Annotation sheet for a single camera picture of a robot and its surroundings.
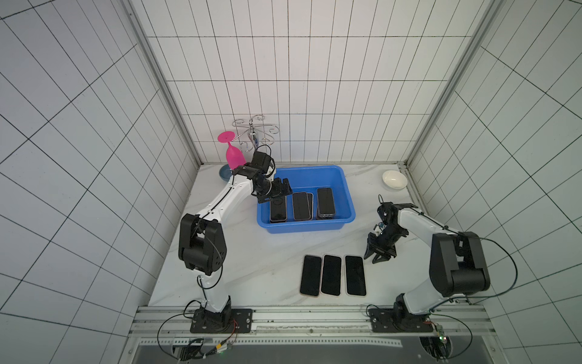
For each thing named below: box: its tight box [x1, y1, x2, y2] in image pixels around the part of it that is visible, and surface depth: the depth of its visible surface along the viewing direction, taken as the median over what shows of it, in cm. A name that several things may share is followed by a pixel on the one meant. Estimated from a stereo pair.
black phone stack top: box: [292, 191, 311, 221], surface depth 100 cm
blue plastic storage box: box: [256, 165, 357, 235], surface depth 99 cm
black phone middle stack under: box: [306, 192, 314, 221], surface depth 100 cm
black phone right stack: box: [316, 188, 336, 220], surface depth 102 cm
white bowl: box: [381, 169, 408, 190], surface depth 109 cm
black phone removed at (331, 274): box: [319, 253, 343, 298], surface depth 83 cm
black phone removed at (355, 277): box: [344, 254, 368, 297], surface depth 85 cm
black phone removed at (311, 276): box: [299, 254, 323, 298], surface depth 84 cm
